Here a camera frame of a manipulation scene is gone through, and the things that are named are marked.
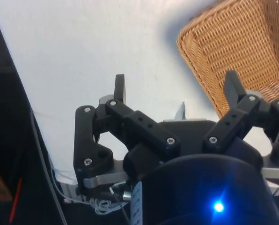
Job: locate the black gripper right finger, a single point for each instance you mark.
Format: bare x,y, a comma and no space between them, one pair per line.
233,124

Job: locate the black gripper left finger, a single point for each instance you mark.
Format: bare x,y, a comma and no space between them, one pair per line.
141,124

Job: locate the brown wicker basket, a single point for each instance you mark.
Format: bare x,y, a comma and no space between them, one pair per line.
235,47

